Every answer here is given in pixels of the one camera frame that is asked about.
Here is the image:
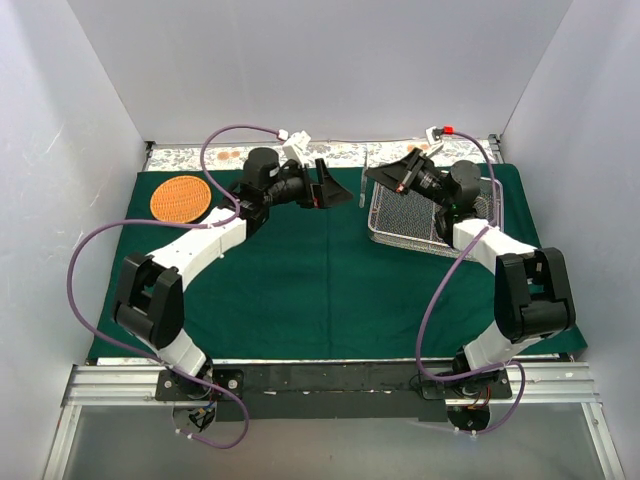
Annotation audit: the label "metal mesh instrument tray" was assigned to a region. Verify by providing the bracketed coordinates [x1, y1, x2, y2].
[368, 177, 504, 258]

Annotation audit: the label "round woven bamboo tray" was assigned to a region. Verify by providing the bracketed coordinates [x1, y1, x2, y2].
[149, 175, 212, 224]

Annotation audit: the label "steel tweezers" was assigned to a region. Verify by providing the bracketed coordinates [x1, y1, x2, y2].
[358, 150, 369, 209]

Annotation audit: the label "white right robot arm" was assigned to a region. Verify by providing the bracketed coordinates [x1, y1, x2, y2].
[365, 149, 576, 398]

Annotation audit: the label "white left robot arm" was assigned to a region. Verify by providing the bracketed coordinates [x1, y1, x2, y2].
[112, 147, 353, 400]

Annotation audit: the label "floral patterned table mat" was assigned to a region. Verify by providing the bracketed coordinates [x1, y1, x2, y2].
[146, 138, 497, 172]

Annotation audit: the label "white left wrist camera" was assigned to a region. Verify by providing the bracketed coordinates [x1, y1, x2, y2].
[277, 129, 311, 165]

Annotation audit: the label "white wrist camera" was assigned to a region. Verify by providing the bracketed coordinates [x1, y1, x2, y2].
[277, 129, 311, 165]
[424, 126, 454, 155]

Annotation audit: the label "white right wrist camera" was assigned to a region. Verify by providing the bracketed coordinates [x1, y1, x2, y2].
[424, 126, 454, 155]

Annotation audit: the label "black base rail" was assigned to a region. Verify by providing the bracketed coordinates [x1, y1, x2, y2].
[155, 360, 515, 422]

